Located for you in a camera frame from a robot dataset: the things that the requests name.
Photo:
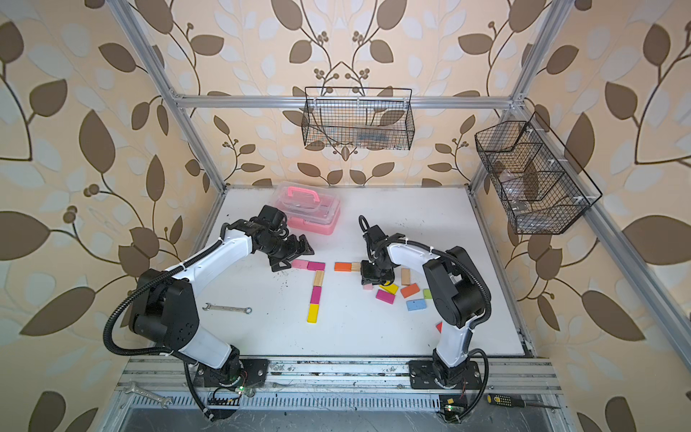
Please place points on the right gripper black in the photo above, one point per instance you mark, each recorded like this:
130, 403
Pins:
367, 277

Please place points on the yellow black screwdriver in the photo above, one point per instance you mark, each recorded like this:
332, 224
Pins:
508, 401

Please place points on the orange block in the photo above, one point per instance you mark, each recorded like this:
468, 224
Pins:
343, 267

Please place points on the back wire basket black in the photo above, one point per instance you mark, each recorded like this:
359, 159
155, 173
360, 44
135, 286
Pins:
375, 118

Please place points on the yellow block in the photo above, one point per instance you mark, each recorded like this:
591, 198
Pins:
390, 288
313, 313

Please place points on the blue block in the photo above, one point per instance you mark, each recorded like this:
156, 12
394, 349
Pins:
416, 305

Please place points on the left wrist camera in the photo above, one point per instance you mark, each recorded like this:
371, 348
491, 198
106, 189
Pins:
272, 218

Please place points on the wire basket black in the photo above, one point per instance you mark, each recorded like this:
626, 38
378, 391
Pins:
375, 118
541, 185

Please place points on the right wire basket black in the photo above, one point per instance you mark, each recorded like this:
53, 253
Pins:
541, 185

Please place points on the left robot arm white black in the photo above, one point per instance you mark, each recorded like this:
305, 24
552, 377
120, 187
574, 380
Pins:
163, 307

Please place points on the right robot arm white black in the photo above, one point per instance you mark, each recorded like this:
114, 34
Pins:
459, 293

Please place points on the red-orange block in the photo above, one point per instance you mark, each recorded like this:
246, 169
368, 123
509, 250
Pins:
410, 290

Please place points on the pink plastic toolbox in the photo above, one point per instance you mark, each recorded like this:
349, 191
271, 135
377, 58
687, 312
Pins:
309, 208

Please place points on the small silver wrench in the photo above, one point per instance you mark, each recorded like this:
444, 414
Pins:
215, 307

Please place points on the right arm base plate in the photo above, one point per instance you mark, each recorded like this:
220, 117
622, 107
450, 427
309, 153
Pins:
435, 375

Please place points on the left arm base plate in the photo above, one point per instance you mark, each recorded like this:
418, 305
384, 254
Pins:
237, 372

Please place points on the large silver wrench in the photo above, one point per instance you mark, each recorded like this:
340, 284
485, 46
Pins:
133, 388

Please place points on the magenta block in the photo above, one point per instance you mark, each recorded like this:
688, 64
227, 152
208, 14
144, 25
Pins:
316, 266
316, 294
384, 296

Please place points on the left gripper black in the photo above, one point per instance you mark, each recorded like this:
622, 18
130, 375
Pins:
294, 251

